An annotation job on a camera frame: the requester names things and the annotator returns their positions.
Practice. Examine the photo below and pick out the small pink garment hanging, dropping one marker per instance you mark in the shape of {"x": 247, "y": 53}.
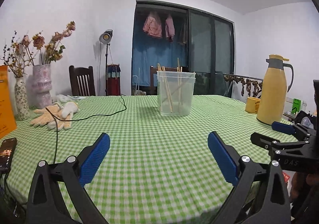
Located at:
{"x": 169, "y": 28}

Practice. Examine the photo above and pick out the clear plastic container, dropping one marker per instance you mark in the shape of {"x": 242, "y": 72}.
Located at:
{"x": 163, "y": 104}

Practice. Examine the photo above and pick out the blue curtain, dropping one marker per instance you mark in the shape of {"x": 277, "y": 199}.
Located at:
{"x": 148, "y": 51}

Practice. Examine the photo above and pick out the small floral vase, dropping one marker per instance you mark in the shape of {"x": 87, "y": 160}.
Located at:
{"x": 21, "y": 99}

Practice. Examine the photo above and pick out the yellow mug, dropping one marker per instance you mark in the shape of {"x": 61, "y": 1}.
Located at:
{"x": 252, "y": 105}

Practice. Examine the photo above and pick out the drying rack with sausages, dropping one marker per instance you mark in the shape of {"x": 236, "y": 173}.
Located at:
{"x": 251, "y": 85}

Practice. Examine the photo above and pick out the black smartphone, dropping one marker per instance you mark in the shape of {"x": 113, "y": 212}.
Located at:
{"x": 6, "y": 154}

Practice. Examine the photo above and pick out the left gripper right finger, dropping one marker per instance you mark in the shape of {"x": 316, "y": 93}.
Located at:
{"x": 259, "y": 193}

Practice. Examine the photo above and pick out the beige work glove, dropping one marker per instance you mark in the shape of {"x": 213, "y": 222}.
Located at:
{"x": 49, "y": 117}

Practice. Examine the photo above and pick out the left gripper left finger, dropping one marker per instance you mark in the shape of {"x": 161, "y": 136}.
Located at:
{"x": 45, "y": 202}

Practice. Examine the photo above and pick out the green checkered tablecloth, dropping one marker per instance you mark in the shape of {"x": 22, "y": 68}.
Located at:
{"x": 158, "y": 169}

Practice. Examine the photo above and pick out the sliding glass door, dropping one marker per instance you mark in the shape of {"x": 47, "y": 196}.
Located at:
{"x": 211, "y": 53}

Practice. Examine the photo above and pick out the pink textured vase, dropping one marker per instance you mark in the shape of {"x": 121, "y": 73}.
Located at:
{"x": 42, "y": 85}

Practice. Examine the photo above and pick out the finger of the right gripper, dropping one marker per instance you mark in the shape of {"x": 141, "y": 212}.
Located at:
{"x": 262, "y": 141}
{"x": 283, "y": 128}

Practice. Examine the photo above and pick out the chopstick in container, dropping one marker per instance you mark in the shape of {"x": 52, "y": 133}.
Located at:
{"x": 167, "y": 89}
{"x": 179, "y": 69}
{"x": 187, "y": 89}
{"x": 160, "y": 70}

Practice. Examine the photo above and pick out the studio light on stand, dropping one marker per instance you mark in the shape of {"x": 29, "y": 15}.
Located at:
{"x": 104, "y": 40}

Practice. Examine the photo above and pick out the white work glove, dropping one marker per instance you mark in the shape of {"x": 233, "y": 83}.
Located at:
{"x": 68, "y": 110}

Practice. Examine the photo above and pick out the orange paper sign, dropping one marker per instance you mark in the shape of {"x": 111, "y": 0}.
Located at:
{"x": 7, "y": 119}

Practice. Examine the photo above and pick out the yellow thermos jug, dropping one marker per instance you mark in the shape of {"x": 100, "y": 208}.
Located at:
{"x": 274, "y": 90}

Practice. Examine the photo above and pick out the dark wooden chair left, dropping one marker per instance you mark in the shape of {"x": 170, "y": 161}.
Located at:
{"x": 82, "y": 81}

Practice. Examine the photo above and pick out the person's right hand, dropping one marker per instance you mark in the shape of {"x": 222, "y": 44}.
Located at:
{"x": 298, "y": 181}

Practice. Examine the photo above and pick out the dried flower bouquet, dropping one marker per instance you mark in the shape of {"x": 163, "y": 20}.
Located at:
{"x": 51, "y": 51}

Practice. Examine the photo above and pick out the pink jacket hanging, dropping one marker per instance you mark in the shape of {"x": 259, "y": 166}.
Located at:
{"x": 152, "y": 26}

